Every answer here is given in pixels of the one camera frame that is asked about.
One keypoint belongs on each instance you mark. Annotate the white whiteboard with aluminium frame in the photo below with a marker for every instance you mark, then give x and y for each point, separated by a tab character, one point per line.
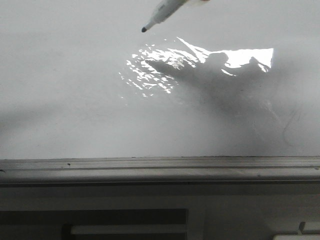
223	90

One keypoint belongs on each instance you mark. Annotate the white base panel with slots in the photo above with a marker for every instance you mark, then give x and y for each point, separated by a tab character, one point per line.
253	211

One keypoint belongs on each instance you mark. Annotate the white black-tipped whiteboard marker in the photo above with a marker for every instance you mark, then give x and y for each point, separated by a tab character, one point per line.
164	10

